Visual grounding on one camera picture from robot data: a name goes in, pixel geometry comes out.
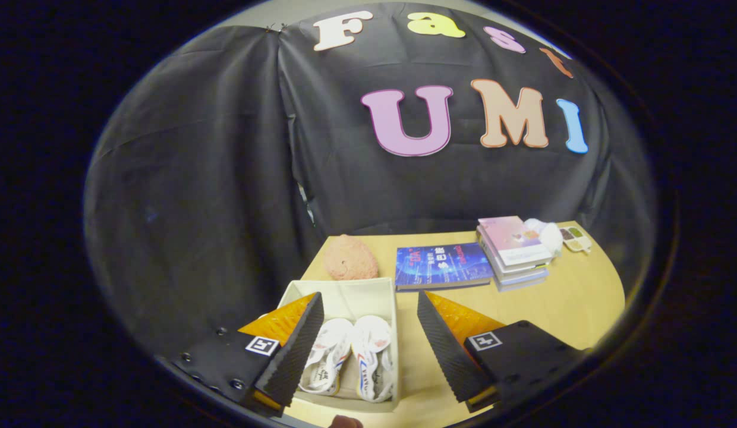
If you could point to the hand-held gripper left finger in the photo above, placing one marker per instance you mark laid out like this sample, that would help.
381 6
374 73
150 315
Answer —
294 356

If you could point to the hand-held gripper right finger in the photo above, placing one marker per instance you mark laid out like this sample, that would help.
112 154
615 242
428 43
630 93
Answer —
449 356

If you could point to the white canvas shoe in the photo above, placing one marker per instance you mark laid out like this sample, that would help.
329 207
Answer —
333 342
374 351

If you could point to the beige storage box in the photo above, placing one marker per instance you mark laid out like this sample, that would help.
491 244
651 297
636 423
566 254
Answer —
356 297

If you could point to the light blue cover book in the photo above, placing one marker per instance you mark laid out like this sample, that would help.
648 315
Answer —
520 281

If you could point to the white cover book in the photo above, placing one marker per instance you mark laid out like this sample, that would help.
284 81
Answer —
517 269

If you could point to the pink textured sponge ball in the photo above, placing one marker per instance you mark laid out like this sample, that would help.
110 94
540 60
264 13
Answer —
350 258

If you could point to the pink cover book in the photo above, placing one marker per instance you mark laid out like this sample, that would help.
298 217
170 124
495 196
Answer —
511 238

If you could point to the white textured ball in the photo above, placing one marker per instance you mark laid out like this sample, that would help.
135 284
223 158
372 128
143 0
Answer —
550 235

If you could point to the white compartment tray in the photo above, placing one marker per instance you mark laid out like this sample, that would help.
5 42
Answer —
575 239

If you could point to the black backdrop cloth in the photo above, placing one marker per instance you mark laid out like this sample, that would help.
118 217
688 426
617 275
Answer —
196 178

